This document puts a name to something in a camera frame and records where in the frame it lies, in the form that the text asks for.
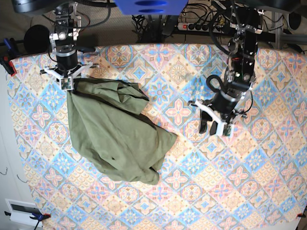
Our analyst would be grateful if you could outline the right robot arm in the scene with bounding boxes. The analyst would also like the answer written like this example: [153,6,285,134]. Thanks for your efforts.
[40,2,98,91]

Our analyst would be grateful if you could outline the red clamp lower right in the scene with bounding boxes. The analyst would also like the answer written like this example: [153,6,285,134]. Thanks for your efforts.
[296,213,307,218]

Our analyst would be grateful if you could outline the patterned tablecloth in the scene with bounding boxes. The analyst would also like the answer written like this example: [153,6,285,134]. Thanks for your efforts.
[7,44,307,230]

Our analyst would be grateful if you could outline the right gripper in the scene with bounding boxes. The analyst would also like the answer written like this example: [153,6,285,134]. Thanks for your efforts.
[39,50,98,91]

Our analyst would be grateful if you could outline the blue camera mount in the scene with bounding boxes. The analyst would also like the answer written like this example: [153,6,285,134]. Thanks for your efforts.
[114,0,188,15]

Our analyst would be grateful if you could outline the white power strip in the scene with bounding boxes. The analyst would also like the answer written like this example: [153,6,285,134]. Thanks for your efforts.
[177,23,209,32]

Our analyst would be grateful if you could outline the blue clamp upper left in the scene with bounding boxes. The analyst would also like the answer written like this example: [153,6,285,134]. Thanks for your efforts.
[0,38,17,76]

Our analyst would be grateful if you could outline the blue clamp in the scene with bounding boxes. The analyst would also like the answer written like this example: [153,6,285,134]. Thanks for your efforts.
[0,38,17,76]
[4,211,51,230]

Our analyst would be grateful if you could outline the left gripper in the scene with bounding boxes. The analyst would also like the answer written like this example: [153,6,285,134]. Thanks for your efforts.
[188,90,247,137]

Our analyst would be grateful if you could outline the green t-shirt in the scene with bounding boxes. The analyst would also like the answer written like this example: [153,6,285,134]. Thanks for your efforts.
[67,78,177,185]

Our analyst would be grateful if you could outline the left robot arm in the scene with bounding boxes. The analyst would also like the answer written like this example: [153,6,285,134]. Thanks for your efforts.
[188,1,263,137]

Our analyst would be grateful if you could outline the blue clamp lower left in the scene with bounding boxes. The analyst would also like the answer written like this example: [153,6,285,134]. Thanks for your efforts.
[4,211,51,230]

